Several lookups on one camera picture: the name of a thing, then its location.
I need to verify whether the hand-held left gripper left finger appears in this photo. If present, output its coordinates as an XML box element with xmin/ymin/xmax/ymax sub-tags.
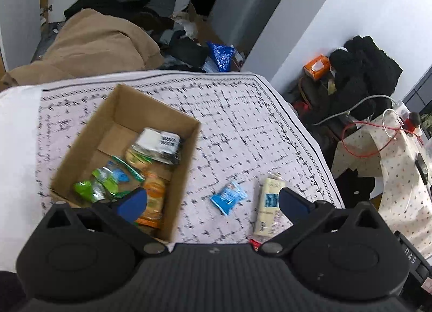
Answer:
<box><xmin>45</xmin><ymin>188</ymin><xmax>178</xmax><ymax>259</ymax></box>

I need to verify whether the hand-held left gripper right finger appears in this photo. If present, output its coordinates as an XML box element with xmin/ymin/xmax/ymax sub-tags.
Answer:
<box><xmin>258</xmin><ymin>188</ymin><xmax>387</xmax><ymax>259</ymax></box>

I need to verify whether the orange biscuit packet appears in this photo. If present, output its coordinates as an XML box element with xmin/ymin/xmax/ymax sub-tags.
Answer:
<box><xmin>135</xmin><ymin>172</ymin><xmax>167</xmax><ymax>229</ymax></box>

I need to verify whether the long cream wafer packet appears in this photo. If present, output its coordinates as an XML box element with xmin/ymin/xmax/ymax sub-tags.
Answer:
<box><xmin>252</xmin><ymin>172</ymin><xmax>292</xmax><ymax>239</ymax></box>

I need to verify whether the dark green snack packet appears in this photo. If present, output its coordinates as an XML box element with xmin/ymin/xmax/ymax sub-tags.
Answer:
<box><xmin>112</xmin><ymin>156</ymin><xmax>145</xmax><ymax>182</ymax></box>

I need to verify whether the bright green snack packet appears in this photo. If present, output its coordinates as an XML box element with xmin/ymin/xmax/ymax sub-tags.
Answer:
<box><xmin>73</xmin><ymin>168</ymin><xmax>117</xmax><ymax>203</ymax></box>

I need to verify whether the cardboard box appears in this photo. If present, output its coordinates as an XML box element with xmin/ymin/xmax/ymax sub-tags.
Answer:
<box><xmin>50</xmin><ymin>83</ymin><xmax>202</xmax><ymax>242</ymax></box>

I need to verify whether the black white snack packet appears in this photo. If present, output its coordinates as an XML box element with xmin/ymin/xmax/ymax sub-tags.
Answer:
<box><xmin>131</xmin><ymin>128</ymin><xmax>181</xmax><ymax>165</ymax></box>

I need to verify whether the blue snack packet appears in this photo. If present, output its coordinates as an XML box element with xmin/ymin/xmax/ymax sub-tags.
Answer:
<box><xmin>210</xmin><ymin>179</ymin><xmax>248</xmax><ymax>216</ymax></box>

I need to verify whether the floral tablecloth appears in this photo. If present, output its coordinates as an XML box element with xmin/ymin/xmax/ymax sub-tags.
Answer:
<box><xmin>331</xmin><ymin>110</ymin><xmax>432</xmax><ymax>248</ymax></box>

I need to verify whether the black phone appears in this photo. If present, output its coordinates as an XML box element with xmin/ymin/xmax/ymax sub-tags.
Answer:
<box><xmin>414</xmin><ymin>152</ymin><xmax>429</xmax><ymax>184</ymax></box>

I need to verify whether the grid-print white tablecloth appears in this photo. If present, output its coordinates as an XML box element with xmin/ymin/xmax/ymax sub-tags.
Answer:
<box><xmin>35</xmin><ymin>70</ymin><xmax>345</xmax><ymax>245</ymax></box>

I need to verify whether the plain white sheet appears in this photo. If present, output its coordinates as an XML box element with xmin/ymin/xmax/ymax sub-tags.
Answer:
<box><xmin>0</xmin><ymin>85</ymin><xmax>55</xmax><ymax>272</ymax></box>

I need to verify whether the orange tissue box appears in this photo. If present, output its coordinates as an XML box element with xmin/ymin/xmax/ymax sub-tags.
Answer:
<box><xmin>303</xmin><ymin>55</ymin><xmax>330</xmax><ymax>80</ymax></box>

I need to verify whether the red black figurine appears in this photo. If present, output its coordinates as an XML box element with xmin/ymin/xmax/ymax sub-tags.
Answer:
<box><xmin>403</xmin><ymin>112</ymin><xmax>422</xmax><ymax>135</ymax></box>

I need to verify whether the black fluffy coat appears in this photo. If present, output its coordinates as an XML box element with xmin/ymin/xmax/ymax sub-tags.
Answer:
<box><xmin>329</xmin><ymin>35</ymin><xmax>403</xmax><ymax>120</ymax></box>

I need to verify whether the black garment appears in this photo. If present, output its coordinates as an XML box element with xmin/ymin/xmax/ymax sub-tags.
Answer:
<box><xmin>169</xmin><ymin>37</ymin><xmax>210</xmax><ymax>70</ymax></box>

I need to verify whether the tan blanket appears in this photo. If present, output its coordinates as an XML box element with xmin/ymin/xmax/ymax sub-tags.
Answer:
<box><xmin>0</xmin><ymin>8</ymin><xmax>165</xmax><ymax>91</ymax></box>

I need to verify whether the dark glass panel door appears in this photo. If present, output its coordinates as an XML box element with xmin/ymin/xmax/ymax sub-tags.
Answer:
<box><xmin>401</xmin><ymin>66</ymin><xmax>432</xmax><ymax>120</ymax></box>

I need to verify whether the blue foil bag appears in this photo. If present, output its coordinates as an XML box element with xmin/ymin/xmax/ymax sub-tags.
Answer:
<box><xmin>207</xmin><ymin>41</ymin><xmax>236</xmax><ymax>73</ymax></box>

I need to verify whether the white plastic bag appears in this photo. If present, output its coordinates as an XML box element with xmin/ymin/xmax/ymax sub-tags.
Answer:
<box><xmin>172</xmin><ymin>12</ymin><xmax>200</xmax><ymax>39</ymax></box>

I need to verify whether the flattened cardboard sheet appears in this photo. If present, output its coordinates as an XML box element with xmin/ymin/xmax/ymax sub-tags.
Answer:
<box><xmin>187</xmin><ymin>2</ymin><xmax>244</xmax><ymax>59</ymax></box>

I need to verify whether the white refrigerator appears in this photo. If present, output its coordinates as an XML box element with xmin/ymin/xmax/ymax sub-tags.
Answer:
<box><xmin>207</xmin><ymin>0</ymin><xmax>287</xmax><ymax>58</ymax></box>

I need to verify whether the black clothes pile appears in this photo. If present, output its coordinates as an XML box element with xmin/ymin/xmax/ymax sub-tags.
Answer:
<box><xmin>64</xmin><ymin>0</ymin><xmax>152</xmax><ymax>21</ymax></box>

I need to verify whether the white wardrobe door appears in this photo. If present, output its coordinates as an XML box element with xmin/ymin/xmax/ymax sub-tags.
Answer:
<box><xmin>0</xmin><ymin>0</ymin><xmax>44</xmax><ymax>71</ymax></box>

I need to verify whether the red cable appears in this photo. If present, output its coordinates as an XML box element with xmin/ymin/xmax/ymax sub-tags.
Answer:
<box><xmin>341</xmin><ymin>120</ymin><xmax>422</xmax><ymax>158</ymax></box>

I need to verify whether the white cable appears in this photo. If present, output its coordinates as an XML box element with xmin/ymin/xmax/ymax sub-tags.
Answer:
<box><xmin>312</xmin><ymin>94</ymin><xmax>406</xmax><ymax>140</ymax></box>

